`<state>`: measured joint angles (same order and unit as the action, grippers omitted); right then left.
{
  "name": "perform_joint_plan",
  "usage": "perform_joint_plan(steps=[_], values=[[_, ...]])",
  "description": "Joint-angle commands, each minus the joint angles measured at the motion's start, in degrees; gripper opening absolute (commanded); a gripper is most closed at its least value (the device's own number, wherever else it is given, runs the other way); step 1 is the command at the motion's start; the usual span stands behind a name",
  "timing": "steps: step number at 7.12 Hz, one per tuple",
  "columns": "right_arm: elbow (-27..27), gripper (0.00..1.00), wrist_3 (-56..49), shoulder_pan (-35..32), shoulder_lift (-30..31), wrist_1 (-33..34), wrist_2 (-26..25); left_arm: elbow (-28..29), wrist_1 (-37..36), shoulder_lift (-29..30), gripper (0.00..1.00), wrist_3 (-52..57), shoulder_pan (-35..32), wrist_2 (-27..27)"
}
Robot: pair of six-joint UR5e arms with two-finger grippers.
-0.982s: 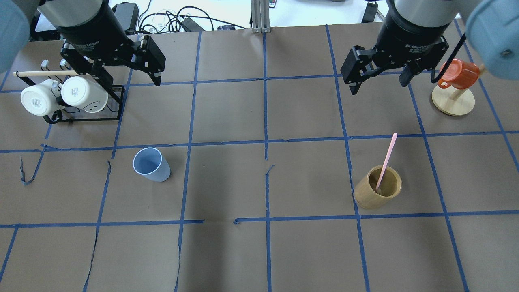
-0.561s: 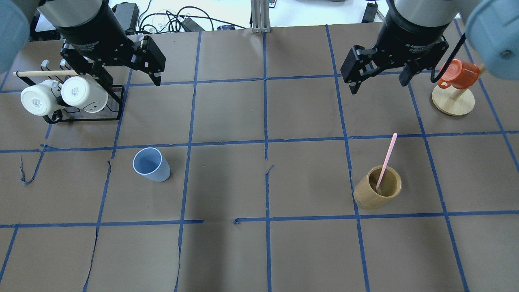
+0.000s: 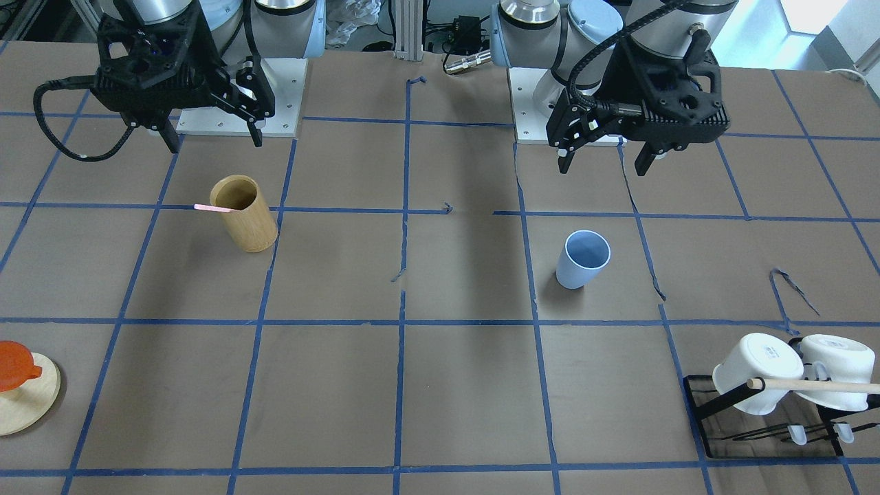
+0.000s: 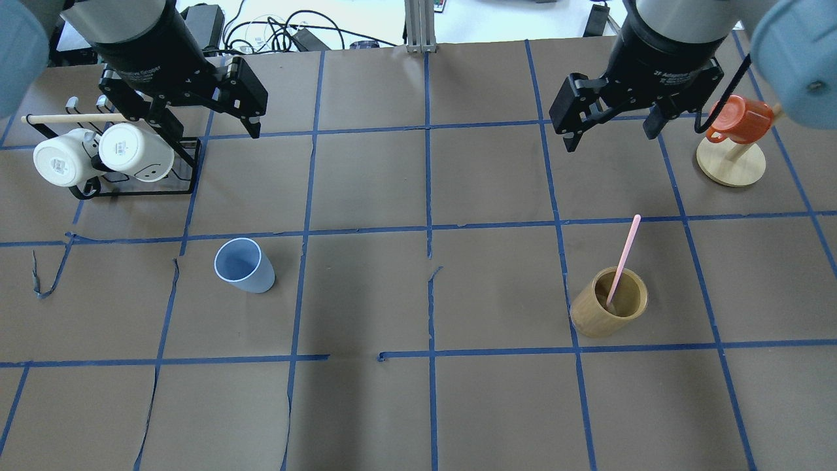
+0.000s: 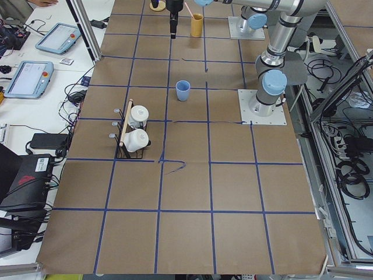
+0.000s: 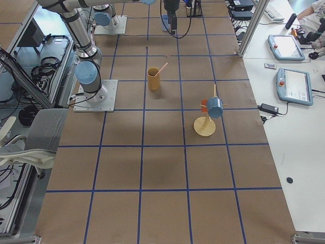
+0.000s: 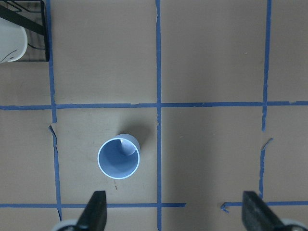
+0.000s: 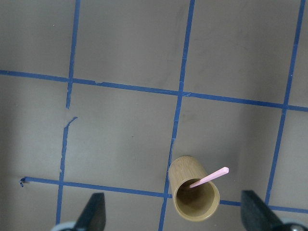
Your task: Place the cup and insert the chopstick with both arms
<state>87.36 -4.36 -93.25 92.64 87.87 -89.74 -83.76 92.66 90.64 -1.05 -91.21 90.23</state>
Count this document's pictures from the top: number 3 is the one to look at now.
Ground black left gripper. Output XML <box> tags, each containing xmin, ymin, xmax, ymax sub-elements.
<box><xmin>547</xmin><ymin>31</ymin><xmax>730</xmax><ymax>177</ymax></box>

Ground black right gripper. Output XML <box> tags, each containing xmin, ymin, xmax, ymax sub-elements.
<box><xmin>91</xmin><ymin>3</ymin><xmax>276</xmax><ymax>154</ymax></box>

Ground pink chopstick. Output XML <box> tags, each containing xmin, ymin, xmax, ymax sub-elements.
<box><xmin>192</xmin><ymin>203</ymin><xmax>238</xmax><ymax>213</ymax></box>

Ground light blue plastic cup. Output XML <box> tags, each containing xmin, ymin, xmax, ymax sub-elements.
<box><xmin>555</xmin><ymin>230</ymin><xmax>612</xmax><ymax>289</ymax></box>

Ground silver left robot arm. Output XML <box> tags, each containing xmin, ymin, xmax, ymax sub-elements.
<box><xmin>490</xmin><ymin>1</ymin><xmax>736</xmax><ymax>176</ymax></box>

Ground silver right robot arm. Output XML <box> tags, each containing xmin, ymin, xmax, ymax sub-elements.
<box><xmin>91</xmin><ymin>1</ymin><xmax>326</xmax><ymax>153</ymax></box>

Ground bamboo wooden cup holder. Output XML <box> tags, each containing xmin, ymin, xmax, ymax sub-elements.
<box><xmin>208</xmin><ymin>175</ymin><xmax>278</xmax><ymax>253</ymax></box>

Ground white mug on rack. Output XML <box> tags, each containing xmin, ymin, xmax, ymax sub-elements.
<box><xmin>712</xmin><ymin>333</ymin><xmax>804</xmax><ymax>395</ymax></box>
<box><xmin>795</xmin><ymin>334</ymin><xmax>876</xmax><ymax>413</ymax></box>

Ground orange silicone lid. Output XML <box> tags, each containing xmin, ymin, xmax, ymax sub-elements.
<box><xmin>1</xmin><ymin>340</ymin><xmax>42</xmax><ymax>393</ymax></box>

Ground round wooden coaster board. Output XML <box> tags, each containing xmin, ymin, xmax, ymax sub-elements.
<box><xmin>1</xmin><ymin>352</ymin><xmax>62</xmax><ymax>436</ymax></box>

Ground black corrugated cable left gripper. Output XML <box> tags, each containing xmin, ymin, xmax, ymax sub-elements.
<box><xmin>567</xmin><ymin>0</ymin><xmax>688</xmax><ymax>114</ymax></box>

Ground black corrugated cable gripper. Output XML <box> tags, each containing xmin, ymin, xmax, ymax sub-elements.
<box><xmin>567</xmin><ymin>0</ymin><xmax>688</xmax><ymax>114</ymax></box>
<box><xmin>33</xmin><ymin>77</ymin><xmax>138</xmax><ymax>163</ymax></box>

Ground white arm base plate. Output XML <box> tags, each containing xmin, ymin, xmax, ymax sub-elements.
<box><xmin>508</xmin><ymin>67</ymin><xmax>563</xmax><ymax>145</ymax></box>
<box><xmin>176</xmin><ymin>58</ymin><xmax>308</xmax><ymax>138</ymax></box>

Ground black corrugated cable right gripper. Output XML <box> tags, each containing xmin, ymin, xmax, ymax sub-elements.
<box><xmin>33</xmin><ymin>77</ymin><xmax>138</xmax><ymax>163</ymax></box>

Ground black wire mug rack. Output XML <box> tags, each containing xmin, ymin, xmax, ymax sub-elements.
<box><xmin>683</xmin><ymin>336</ymin><xmax>878</xmax><ymax>459</ymax></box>

